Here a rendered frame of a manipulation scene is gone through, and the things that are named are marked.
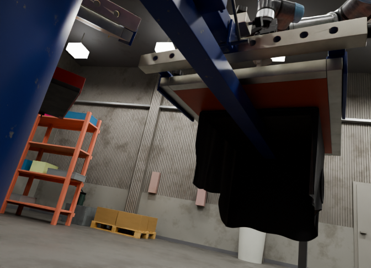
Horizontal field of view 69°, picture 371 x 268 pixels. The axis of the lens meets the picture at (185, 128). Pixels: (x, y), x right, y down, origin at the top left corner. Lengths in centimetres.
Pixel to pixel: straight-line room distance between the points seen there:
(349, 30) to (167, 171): 730
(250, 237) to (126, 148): 443
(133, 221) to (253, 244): 269
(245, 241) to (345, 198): 270
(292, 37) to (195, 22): 32
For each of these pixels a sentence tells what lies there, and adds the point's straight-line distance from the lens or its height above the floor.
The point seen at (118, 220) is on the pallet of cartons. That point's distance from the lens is 686.
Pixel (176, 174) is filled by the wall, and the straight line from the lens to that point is 777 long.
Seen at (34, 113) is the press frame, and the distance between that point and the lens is 25.
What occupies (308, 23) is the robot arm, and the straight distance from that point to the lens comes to 148.
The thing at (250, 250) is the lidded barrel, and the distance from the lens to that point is 642.
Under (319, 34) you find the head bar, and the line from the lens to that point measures 80.
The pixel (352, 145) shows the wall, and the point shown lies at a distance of 803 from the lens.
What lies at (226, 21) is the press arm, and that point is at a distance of 76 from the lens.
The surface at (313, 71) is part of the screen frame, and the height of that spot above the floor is 95.
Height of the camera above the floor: 50
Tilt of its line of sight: 19 degrees up
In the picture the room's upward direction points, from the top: 11 degrees clockwise
